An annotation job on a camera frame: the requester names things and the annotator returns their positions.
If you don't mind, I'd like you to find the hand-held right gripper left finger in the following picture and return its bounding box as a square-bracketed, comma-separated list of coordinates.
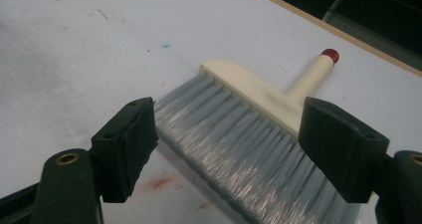
[91, 96, 160, 204]

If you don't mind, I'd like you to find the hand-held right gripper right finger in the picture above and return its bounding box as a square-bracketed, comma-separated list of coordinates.
[297, 96, 391, 204]

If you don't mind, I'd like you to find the wooden table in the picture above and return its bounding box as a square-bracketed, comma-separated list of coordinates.
[240, 0, 422, 79]

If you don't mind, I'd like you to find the cream brush with grey bristles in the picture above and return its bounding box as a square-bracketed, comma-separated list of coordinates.
[153, 48, 363, 224]

